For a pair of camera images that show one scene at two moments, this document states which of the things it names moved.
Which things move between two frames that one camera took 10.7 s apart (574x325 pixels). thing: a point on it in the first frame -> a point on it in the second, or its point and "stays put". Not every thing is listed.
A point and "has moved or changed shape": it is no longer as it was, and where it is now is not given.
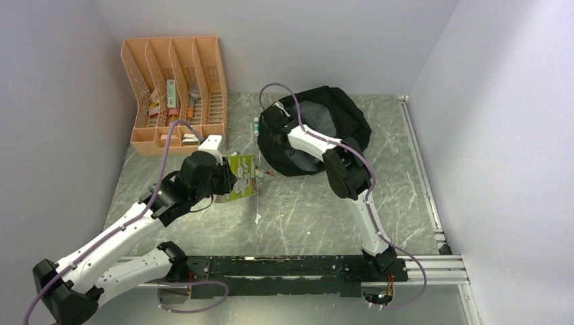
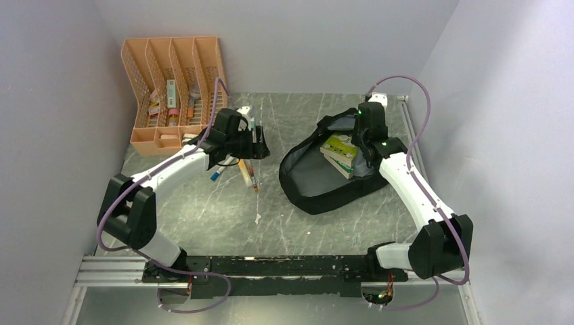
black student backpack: x=324 y=110 -> x=308 y=184
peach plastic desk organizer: x=179 y=79 stays put
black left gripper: x=227 y=177 -> x=256 y=150
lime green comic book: x=244 y=168 has moved or changed shape
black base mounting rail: x=322 y=275 stays put
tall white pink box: x=171 y=93 stays put
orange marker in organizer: x=191 y=107 stays put
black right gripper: x=288 y=118 -> x=354 y=135
